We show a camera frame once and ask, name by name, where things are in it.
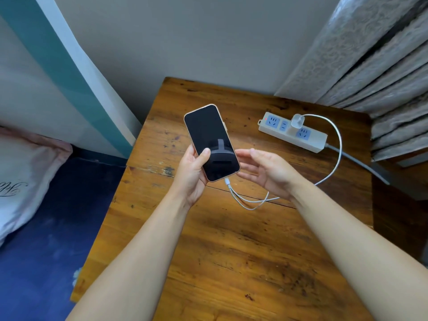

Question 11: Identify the person's left hand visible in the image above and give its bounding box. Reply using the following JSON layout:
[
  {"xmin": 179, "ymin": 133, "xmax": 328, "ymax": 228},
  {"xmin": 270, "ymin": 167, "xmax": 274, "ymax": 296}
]
[{"xmin": 173, "ymin": 144, "xmax": 212, "ymax": 207}]

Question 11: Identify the person's right hand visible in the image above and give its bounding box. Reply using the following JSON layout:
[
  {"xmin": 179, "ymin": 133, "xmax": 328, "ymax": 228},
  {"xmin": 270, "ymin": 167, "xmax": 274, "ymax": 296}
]
[{"xmin": 235, "ymin": 148, "xmax": 302, "ymax": 201}]

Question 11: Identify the smartphone with black screen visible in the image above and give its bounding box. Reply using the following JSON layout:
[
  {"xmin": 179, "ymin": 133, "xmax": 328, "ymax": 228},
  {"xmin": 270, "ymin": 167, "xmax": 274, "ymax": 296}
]
[{"xmin": 183, "ymin": 104, "xmax": 241, "ymax": 183}]

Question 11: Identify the person's left forearm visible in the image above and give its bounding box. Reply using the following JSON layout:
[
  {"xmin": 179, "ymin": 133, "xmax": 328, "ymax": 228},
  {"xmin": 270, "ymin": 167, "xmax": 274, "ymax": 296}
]
[{"xmin": 66, "ymin": 192, "xmax": 193, "ymax": 321}]

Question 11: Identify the person's right forearm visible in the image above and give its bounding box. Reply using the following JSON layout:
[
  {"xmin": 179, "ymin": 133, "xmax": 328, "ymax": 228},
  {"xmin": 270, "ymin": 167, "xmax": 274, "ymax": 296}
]
[{"xmin": 289, "ymin": 179, "xmax": 428, "ymax": 321}]

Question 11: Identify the white charger adapter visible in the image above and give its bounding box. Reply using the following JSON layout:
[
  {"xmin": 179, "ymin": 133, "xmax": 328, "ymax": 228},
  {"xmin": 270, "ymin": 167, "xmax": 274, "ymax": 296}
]
[{"xmin": 290, "ymin": 114, "xmax": 305, "ymax": 134}]

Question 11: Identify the white power strip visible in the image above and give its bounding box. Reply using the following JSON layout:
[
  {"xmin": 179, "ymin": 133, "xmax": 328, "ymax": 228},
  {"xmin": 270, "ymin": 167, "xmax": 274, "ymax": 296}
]
[{"xmin": 258, "ymin": 112, "xmax": 328, "ymax": 154}]

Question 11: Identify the grey patterned curtain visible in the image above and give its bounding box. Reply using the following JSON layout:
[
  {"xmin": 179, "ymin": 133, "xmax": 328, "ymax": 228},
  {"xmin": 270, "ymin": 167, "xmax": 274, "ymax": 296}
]
[{"xmin": 274, "ymin": 0, "xmax": 428, "ymax": 163}]

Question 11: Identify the teal and white headboard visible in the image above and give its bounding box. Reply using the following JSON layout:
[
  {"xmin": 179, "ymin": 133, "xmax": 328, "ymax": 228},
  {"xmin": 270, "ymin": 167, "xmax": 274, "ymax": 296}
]
[{"xmin": 0, "ymin": 0, "xmax": 143, "ymax": 159}]

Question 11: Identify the pink pillow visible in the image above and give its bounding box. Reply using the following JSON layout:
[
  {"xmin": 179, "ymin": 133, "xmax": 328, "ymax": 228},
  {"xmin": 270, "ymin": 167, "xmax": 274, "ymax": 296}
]
[{"xmin": 0, "ymin": 126, "xmax": 73, "ymax": 247}]

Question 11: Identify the dark blue bedsheet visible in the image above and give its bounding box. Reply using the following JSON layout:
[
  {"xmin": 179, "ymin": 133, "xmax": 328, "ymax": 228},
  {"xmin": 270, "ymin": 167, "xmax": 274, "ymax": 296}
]
[{"xmin": 0, "ymin": 146, "xmax": 128, "ymax": 321}]

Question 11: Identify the white charging cable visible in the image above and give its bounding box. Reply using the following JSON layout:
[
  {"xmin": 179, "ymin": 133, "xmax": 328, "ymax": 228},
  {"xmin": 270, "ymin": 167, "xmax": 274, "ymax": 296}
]
[{"xmin": 225, "ymin": 114, "xmax": 343, "ymax": 211}]

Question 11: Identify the grey power strip cord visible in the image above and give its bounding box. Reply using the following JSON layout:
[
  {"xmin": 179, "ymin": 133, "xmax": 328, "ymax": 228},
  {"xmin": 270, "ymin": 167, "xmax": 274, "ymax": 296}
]
[{"xmin": 326, "ymin": 143, "xmax": 392, "ymax": 186}]

